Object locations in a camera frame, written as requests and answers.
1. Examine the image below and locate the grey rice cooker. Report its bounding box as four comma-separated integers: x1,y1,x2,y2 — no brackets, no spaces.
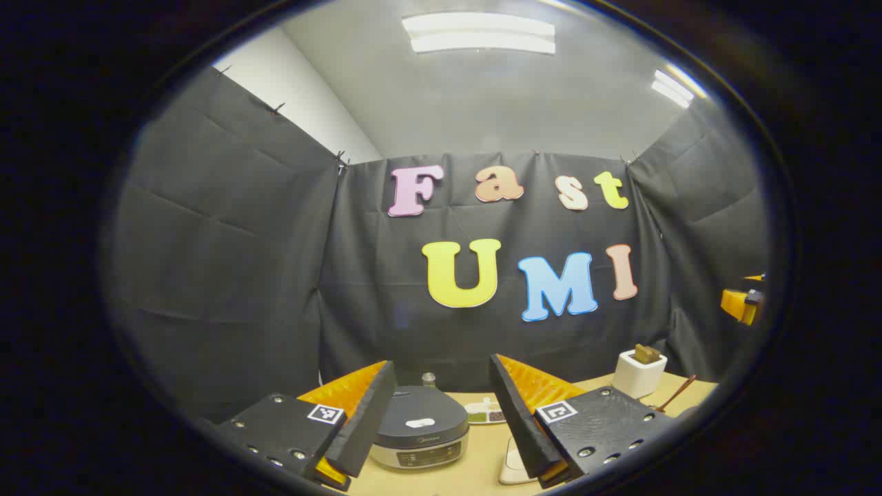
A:
369,384,471,473

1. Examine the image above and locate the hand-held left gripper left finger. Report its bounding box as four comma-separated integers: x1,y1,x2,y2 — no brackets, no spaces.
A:
219,360,398,492

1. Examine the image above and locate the white chopstick holder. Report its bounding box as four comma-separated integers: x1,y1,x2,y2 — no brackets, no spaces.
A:
612,349,668,400

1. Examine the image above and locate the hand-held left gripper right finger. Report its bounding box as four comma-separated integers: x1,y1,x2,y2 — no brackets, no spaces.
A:
489,353,679,490

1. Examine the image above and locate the white divided grain dish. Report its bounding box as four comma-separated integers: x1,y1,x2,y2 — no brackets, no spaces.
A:
464,397,509,425

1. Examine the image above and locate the small ceiling light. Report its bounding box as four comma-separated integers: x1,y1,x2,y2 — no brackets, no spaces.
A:
650,63,709,110

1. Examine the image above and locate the brown wooden spoon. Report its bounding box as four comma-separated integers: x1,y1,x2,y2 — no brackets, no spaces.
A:
656,375,697,413

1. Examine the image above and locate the long ceiling light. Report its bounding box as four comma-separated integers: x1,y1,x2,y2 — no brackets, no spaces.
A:
402,12,557,56

